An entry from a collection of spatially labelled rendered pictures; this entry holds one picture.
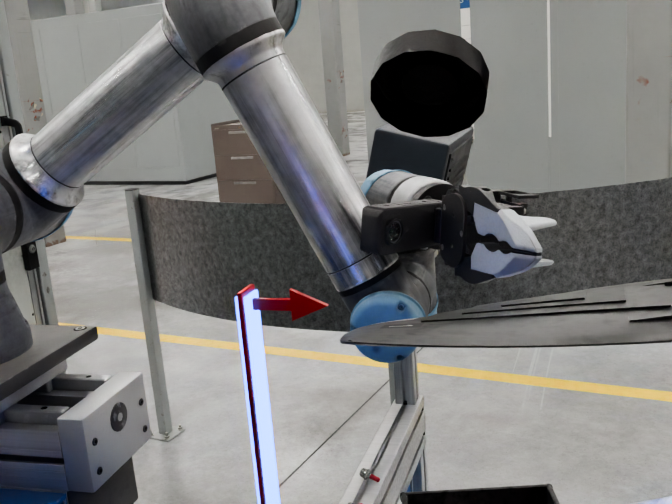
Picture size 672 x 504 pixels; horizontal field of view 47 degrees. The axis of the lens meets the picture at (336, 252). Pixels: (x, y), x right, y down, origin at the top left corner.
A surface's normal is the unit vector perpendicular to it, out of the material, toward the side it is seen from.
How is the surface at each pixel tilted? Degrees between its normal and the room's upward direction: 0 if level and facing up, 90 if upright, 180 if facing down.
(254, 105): 93
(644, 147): 90
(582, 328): 2
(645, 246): 90
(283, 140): 88
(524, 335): 2
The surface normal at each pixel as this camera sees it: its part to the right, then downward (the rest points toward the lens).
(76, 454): -0.26, 0.25
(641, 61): -0.46, 0.25
